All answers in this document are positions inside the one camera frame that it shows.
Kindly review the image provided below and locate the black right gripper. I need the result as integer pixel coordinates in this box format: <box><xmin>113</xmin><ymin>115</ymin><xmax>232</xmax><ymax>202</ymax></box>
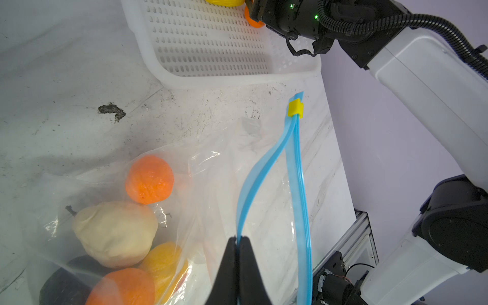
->
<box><xmin>245</xmin><ymin>1</ymin><xmax>409</xmax><ymax>70</ymax></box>

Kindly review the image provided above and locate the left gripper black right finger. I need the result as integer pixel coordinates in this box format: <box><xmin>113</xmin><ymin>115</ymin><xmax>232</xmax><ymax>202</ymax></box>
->
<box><xmin>238</xmin><ymin>236</ymin><xmax>272</xmax><ymax>305</ymax></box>

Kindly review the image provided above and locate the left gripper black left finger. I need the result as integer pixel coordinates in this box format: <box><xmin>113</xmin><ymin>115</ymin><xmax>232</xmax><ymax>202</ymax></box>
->
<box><xmin>205</xmin><ymin>236</ymin><xmax>239</xmax><ymax>305</ymax></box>

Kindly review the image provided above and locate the round yellow lemon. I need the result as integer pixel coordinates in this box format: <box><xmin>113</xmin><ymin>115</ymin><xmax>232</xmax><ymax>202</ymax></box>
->
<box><xmin>138</xmin><ymin>242</ymin><xmax>188</xmax><ymax>304</ymax></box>

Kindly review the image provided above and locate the clear zip top bag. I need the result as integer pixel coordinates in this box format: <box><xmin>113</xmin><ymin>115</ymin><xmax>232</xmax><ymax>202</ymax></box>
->
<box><xmin>23</xmin><ymin>93</ymin><xmax>313</xmax><ymax>304</ymax></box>

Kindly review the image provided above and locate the large orange fruit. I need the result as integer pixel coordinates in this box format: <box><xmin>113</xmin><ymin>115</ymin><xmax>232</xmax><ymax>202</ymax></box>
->
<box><xmin>85</xmin><ymin>268</ymin><xmax>155</xmax><ymax>305</ymax></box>

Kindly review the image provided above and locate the cream white pear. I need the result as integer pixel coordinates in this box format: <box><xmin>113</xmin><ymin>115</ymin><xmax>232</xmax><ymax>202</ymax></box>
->
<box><xmin>72</xmin><ymin>201</ymin><xmax>158</xmax><ymax>269</ymax></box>

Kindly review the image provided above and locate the black avocado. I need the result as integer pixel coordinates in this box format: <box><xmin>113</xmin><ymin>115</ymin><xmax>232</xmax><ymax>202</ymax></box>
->
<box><xmin>39</xmin><ymin>255</ymin><xmax>111</xmax><ymax>305</ymax></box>

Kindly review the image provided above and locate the small orange tangerine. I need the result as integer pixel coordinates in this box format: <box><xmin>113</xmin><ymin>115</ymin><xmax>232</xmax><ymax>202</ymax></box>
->
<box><xmin>245</xmin><ymin>6</ymin><xmax>265</xmax><ymax>29</ymax></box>

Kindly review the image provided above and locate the yellow banana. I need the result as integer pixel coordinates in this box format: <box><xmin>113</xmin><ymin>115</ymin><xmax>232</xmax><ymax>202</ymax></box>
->
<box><xmin>206</xmin><ymin>0</ymin><xmax>245</xmax><ymax>7</ymax></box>

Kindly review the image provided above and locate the white perforated plastic basket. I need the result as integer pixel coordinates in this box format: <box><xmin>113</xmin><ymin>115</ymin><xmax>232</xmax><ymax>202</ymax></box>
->
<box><xmin>121</xmin><ymin>0</ymin><xmax>321</xmax><ymax>89</ymax></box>

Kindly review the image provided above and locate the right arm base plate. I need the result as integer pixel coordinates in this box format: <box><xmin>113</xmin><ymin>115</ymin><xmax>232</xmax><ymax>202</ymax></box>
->
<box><xmin>311</xmin><ymin>251</ymin><xmax>374</xmax><ymax>305</ymax></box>

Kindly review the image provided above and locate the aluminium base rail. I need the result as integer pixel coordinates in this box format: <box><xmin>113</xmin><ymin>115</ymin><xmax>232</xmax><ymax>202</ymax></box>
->
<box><xmin>314</xmin><ymin>210</ymin><xmax>379</xmax><ymax>283</ymax></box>

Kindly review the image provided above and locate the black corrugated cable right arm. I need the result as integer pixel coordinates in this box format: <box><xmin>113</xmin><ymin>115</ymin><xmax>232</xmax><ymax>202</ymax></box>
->
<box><xmin>317</xmin><ymin>0</ymin><xmax>488</xmax><ymax>81</ymax></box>

